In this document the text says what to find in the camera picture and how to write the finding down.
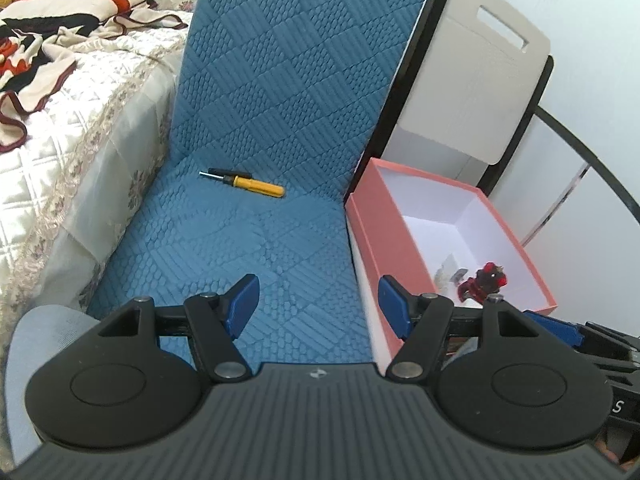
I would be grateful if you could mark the cream quilted bed cover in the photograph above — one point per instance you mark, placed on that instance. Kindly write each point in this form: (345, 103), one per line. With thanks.
(85, 150)

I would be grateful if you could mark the red and black toy figure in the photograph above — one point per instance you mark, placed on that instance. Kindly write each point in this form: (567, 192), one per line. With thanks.
(485, 282)

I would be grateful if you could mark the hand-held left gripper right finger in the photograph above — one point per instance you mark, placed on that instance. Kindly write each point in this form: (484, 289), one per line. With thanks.
(392, 305)

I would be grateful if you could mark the white cabinet with black trim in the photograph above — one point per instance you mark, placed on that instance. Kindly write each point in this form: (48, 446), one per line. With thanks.
(575, 200)

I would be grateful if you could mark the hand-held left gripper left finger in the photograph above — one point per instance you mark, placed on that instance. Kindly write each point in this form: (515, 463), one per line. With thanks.
(242, 302)

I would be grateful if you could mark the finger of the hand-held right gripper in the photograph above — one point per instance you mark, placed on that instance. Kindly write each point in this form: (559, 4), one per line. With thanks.
(552, 327)

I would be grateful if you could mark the striped red black blanket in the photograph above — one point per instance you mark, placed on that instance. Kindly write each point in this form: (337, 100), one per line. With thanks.
(55, 25)

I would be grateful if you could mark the pink cardboard box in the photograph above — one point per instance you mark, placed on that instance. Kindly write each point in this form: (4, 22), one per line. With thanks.
(370, 240)

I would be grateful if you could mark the blue quilted mat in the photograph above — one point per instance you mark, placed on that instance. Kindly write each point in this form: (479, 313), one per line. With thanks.
(280, 110)

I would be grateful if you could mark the beige chair with black frame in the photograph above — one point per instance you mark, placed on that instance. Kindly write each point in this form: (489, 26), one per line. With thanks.
(465, 85)

